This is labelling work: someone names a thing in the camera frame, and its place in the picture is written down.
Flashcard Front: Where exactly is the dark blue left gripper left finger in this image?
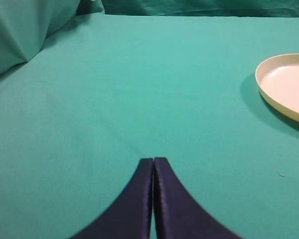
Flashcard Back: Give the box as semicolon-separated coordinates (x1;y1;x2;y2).
72;158;153;239

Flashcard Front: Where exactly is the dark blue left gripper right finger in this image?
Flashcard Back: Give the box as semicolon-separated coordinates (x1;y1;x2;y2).
153;157;240;239

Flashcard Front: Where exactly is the yellow plastic plate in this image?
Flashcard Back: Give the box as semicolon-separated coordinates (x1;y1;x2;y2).
255;53;299;122

